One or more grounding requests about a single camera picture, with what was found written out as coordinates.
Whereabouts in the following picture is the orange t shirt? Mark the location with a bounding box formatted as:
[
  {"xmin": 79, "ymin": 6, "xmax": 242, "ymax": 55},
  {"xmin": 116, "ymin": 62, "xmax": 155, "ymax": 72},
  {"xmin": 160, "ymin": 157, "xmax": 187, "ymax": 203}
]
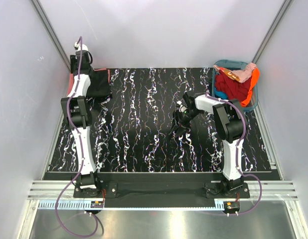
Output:
[{"xmin": 237, "ymin": 68, "xmax": 260, "ymax": 108}]

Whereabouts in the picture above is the blue t shirt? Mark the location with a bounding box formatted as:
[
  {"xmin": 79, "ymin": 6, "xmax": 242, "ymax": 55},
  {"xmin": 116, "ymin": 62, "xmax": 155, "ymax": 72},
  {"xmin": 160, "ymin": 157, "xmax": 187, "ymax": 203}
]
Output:
[{"xmin": 214, "ymin": 87, "xmax": 228, "ymax": 100}]

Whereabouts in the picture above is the dark red t shirt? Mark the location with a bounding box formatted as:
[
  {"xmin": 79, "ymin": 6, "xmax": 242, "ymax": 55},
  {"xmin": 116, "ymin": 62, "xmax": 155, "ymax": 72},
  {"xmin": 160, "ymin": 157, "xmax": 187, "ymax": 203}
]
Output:
[{"xmin": 214, "ymin": 73, "xmax": 239, "ymax": 100}]

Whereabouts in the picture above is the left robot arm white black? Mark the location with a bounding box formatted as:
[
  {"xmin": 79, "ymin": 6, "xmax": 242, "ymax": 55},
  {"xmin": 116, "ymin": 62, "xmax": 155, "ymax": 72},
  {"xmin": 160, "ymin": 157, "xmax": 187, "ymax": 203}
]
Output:
[{"xmin": 61, "ymin": 45, "xmax": 102, "ymax": 197}]

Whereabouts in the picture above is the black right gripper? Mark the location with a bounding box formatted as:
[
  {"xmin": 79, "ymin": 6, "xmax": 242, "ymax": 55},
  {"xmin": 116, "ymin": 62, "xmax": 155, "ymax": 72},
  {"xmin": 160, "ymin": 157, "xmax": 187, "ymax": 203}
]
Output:
[{"xmin": 168, "ymin": 109, "xmax": 201, "ymax": 138}]

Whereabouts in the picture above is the light pink t shirt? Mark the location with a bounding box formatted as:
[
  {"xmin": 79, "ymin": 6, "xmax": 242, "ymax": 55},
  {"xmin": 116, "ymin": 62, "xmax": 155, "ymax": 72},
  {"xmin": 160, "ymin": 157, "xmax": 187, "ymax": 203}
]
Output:
[{"xmin": 213, "ymin": 63, "xmax": 257, "ymax": 83}]

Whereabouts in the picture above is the aluminium rail front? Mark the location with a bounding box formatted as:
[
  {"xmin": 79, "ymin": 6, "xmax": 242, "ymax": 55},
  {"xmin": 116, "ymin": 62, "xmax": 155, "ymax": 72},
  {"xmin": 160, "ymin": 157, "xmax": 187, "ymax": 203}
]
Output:
[{"xmin": 28, "ymin": 180, "xmax": 298, "ymax": 201}]

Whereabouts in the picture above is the folded pink t shirt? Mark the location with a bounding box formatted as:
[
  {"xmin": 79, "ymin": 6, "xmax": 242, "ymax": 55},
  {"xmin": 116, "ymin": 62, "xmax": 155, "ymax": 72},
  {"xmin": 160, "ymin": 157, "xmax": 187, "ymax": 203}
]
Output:
[{"xmin": 66, "ymin": 69, "xmax": 111, "ymax": 98}]

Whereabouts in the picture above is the aluminium frame post right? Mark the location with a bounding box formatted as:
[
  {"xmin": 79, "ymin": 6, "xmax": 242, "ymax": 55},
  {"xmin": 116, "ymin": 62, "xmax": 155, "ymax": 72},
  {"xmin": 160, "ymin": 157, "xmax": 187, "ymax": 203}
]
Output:
[{"xmin": 252, "ymin": 0, "xmax": 294, "ymax": 64}]

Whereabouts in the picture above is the aluminium frame post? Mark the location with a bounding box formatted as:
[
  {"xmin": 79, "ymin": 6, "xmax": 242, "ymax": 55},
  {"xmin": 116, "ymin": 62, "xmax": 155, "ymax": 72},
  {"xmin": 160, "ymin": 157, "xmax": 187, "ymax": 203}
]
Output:
[
  {"xmin": 252, "ymin": 0, "xmax": 294, "ymax": 64},
  {"xmin": 30, "ymin": 0, "xmax": 70, "ymax": 71}
]

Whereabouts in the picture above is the white slotted cable duct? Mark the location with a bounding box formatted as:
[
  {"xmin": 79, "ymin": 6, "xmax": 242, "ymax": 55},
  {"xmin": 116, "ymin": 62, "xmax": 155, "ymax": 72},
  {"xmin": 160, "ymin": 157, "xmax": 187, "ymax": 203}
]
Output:
[{"xmin": 38, "ymin": 201, "xmax": 228, "ymax": 211}]

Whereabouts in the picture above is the aluminium frame post left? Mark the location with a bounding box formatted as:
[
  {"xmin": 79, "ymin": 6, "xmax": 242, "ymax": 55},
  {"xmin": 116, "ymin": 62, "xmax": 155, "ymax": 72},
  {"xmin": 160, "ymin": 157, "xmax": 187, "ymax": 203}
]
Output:
[{"xmin": 30, "ymin": 0, "xmax": 70, "ymax": 71}]

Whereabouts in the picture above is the black t shirt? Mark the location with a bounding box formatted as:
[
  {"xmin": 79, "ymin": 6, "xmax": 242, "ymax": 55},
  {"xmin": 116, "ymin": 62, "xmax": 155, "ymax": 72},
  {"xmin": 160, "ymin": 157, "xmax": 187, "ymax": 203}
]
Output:
[{"xmin": 86, "ymin": 68, "xmax": 111, "ymax": 98}]

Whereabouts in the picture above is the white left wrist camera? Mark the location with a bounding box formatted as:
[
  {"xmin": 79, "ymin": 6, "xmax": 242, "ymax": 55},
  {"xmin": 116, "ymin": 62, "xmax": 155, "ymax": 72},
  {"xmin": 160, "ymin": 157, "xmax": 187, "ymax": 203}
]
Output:
[{"xmin": 74, "ymin": 42, "xmax": 89, "ymax": 51}]

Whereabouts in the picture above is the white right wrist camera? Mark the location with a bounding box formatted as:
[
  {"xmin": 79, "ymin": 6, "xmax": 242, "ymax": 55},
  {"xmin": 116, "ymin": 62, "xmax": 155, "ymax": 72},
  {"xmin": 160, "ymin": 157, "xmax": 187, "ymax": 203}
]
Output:
[{"xmin": 176, "ymin": 101, "xmax": 187, "ymax": 113}]

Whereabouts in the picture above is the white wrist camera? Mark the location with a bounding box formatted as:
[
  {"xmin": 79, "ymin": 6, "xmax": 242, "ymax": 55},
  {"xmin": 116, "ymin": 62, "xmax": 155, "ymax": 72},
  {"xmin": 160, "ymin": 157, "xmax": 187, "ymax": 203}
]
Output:
[
  {"xmin": 176, "ymin": 101, "xmax": 187, "ymax": 113},
  {"xmin": 74, "ymin": 42, "xmax": 89, "ymax": 51}
]

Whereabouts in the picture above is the teal plastic laundry basket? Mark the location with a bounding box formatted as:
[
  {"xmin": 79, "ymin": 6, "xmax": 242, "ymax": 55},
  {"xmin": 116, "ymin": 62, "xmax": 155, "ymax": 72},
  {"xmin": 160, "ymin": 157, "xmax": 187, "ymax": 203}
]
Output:
[{"xmin": 212, "ymin": 60, "xmax": 260, "ymax": 112}]

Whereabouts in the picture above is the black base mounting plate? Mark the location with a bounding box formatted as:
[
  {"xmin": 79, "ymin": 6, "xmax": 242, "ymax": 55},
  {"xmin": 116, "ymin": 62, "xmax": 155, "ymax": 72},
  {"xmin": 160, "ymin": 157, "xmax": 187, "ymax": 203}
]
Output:
[{"xmin": 73, "ymin": 171, "xmax": 251, "ymax": 209}]

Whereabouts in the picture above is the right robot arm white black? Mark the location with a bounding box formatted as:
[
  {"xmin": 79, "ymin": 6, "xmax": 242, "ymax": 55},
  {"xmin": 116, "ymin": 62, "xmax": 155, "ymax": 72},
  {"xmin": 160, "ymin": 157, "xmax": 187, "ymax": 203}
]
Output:
[{"xmin": 168, "ymin": 93, "xmax": 247, "ymax": 198}]

